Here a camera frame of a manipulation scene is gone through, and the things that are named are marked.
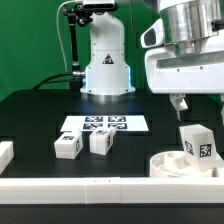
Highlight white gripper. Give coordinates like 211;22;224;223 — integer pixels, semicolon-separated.
145;44;224;125

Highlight white round stool seat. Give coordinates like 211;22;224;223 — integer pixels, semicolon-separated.
149;151;224;178

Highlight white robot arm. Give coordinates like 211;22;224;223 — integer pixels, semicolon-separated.
82;0;224;112

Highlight white tag sheet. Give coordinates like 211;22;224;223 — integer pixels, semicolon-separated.
61;115;149;132

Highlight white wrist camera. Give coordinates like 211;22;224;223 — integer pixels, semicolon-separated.
141;19;164;48

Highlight white front fence wall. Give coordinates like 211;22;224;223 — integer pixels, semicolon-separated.
0;178;224;204

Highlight white fence wall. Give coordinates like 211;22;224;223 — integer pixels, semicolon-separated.
0;141;14;175
0;178;224;204

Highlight white overhead camera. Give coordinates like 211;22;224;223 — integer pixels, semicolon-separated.
83;0;115;10

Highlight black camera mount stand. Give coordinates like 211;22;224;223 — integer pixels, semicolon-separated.
63;3;93;92

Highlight black cables on table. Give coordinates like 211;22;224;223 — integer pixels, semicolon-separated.
32;72;76;90

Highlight white cable on stand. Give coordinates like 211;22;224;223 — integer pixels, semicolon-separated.
55;0;77;64

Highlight white left fence wall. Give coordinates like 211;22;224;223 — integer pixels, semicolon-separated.
0;141;14;175

